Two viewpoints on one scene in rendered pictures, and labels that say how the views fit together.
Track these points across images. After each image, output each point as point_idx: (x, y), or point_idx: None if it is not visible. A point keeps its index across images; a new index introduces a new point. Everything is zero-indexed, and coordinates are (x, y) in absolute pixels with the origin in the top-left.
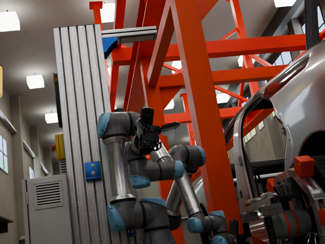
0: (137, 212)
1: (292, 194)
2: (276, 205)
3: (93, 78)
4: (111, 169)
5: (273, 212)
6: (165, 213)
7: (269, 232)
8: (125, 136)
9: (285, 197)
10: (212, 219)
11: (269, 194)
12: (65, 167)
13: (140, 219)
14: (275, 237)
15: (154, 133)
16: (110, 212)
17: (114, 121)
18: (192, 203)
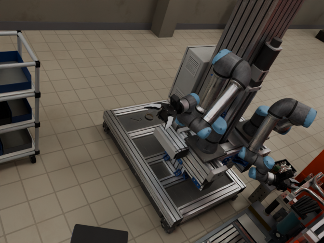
0: None
1: (301, 215)
2: (287, 204)
3: (263, 5)
4: (206, 88)
5: (281, 204)
6: (215, 136)
7: (269, 205)
8: (223, 77)
9: (294, 209)
10: (256, 161)
11: (291, 195)
12: None
13: None
14: (270, 211)
15: (166, 115)
16: None
17: (221, 64)
18: (252, 142)
